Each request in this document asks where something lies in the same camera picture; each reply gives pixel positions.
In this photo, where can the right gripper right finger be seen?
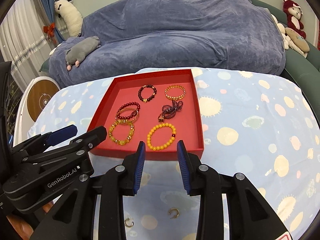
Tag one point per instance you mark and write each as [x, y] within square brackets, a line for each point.
[250, 216]

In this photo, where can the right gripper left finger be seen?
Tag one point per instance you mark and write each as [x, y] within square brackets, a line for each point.
[72, 216]

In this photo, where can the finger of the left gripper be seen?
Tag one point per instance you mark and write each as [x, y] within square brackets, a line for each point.
[41, 142]
[75, 147]

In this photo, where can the gold bangle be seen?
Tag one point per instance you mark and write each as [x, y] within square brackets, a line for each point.
[127, 115]

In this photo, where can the gold hoop earring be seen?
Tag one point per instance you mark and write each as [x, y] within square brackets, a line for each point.
[128, 222]
[173, 213]

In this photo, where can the red jewelry tray box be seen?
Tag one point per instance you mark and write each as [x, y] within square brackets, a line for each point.
[150, 91]

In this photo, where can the round wooden white stool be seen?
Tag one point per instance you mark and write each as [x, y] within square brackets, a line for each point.
[34, 99]

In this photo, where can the grey plush mouse toy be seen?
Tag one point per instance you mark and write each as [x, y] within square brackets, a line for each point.
[77, 54]

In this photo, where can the light blue patterned sheet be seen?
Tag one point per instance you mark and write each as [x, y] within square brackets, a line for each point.
[259, 125]

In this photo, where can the white curtain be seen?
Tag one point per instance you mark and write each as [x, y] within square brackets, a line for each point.
[23, 41]

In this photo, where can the red bow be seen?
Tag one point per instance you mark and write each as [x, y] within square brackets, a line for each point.
[49, 31]

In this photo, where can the white plush toy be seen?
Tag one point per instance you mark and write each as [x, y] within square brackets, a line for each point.
[73, 19]

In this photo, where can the blue-grey velvet blanket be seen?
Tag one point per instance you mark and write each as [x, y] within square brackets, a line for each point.
[137, 34]

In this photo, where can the teal sofa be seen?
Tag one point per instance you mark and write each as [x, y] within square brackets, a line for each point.
[304, 72]

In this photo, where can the beige plush toy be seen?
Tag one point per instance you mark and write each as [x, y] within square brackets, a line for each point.
[292, 39]

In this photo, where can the red monkey plush toy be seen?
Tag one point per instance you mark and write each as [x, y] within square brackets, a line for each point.
[294, 14]

